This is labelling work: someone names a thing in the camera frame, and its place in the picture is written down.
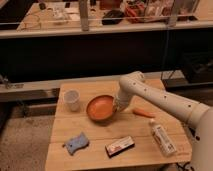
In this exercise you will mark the orange carrot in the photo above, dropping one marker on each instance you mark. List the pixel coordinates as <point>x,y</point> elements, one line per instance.
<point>140,112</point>

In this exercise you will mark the white plastic cup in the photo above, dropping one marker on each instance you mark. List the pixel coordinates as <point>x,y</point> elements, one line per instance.
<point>71,99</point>

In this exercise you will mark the grey metal post left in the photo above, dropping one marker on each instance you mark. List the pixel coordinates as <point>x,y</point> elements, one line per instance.
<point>83,10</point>

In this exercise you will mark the red item on shelf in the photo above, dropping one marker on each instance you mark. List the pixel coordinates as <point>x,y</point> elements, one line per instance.
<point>135,13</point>

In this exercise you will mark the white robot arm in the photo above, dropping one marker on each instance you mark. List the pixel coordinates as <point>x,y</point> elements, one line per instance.
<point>196,115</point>

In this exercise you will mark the black crate on right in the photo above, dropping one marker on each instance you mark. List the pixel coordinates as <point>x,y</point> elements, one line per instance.
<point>197,67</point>

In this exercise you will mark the grey metal post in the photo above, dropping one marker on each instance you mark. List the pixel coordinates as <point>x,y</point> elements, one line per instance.
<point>174,13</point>
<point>83,10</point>

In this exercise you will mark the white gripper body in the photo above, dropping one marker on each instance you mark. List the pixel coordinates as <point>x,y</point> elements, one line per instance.
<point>121,100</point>

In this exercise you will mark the blue sponge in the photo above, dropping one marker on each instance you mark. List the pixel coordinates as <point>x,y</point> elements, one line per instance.
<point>76,143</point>

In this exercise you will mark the grey metal post right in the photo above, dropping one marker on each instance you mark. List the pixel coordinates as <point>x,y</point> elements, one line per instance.
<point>174,13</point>

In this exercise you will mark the orange ceramic bowl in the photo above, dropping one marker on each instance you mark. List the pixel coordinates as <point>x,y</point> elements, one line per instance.
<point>100,108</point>

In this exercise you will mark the black bag on shelf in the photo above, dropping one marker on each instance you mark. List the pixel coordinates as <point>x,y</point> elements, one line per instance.
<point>112,17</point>

